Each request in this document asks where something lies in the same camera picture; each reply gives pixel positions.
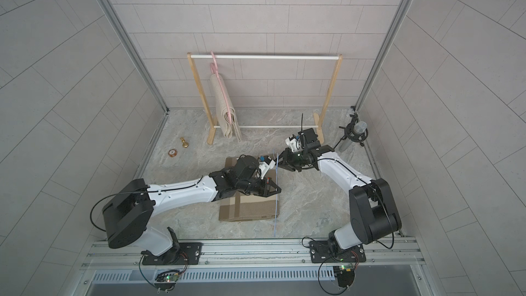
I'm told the brown plaid scarf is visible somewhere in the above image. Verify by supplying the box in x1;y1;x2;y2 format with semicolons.
218;155;279;223

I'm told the beige wool scarf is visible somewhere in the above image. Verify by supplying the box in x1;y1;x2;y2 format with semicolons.
210;74;242;142

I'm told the pink plastic hanger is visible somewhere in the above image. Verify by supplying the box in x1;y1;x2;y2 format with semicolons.
210;51;233;125

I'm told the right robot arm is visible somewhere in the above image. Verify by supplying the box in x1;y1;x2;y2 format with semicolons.
279;128;402;256

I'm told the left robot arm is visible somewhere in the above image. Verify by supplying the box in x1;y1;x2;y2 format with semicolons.
102;155;281;265

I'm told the wooden clothes rack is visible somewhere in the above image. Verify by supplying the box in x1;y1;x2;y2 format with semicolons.
186;53;343;145

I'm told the small copper round disc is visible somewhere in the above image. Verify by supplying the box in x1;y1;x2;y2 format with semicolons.
168;149;178;158

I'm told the right circuit board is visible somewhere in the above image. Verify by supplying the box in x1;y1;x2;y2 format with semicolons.
333;266;356;289

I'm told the circuit board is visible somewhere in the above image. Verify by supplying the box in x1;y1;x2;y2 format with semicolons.
333;266;356;289
156;269;182;284

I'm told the left circuit board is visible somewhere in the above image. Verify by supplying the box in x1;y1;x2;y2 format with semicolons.
156;269;182;284

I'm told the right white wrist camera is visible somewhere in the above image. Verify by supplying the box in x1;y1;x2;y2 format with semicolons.
286;134;304;153

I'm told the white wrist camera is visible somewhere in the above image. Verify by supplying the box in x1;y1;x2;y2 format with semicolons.
286;134;304;153
258;156;276;180

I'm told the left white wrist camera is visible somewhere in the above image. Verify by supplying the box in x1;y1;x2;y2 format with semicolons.
258;156;276;180

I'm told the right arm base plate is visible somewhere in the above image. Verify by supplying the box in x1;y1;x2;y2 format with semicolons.
308;239;367;264

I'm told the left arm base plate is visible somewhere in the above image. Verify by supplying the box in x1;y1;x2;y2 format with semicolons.
141;242;204;266

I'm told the aluminium mounting rail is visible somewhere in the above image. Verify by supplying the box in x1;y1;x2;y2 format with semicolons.
80;237;425;270

